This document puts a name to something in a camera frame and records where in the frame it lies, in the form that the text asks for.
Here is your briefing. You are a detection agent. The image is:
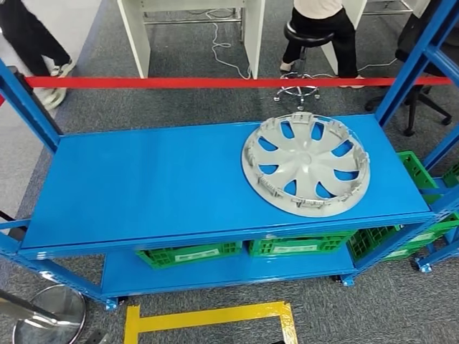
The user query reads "person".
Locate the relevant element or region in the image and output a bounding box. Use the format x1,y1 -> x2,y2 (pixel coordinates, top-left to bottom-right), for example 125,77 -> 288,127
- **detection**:
279,0 -> 366,90
0,0 -> 77,111

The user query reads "yellow floor tape square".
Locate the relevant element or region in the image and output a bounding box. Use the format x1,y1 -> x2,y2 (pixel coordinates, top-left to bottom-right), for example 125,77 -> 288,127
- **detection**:
123,301 -> 299,344

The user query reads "black office chair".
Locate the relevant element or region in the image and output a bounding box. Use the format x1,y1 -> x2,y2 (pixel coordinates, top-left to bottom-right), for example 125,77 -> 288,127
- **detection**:
365,0 -> 453,138

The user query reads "silver wheel hubcap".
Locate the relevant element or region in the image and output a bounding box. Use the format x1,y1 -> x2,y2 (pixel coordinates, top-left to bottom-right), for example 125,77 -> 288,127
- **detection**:
241,112 -> 371,219

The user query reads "green folded plastic crate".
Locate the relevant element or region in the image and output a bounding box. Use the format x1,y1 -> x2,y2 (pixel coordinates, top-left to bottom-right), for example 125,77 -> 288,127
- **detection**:
397,150 -> 441,206
347,224 -> 402,263
248,231 -> 356,259
381,231 -> 437,262
135,240 -> 244,271
428,212 -> 459,239
442,161 -> 459,189

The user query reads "black round stool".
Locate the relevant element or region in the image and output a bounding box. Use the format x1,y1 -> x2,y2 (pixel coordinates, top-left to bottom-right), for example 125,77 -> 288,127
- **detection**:
273,20 -> 335,112

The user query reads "white floor cable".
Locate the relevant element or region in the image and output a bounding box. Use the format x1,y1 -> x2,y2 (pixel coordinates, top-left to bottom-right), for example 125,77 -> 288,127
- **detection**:
205,8 -> 252,81
311,57 -> 399,80

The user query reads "blue metal shelf rack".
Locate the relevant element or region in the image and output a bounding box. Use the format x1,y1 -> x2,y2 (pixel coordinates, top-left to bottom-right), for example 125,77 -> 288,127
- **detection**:
415,124 -> 459,274
0,0 -> 459,312

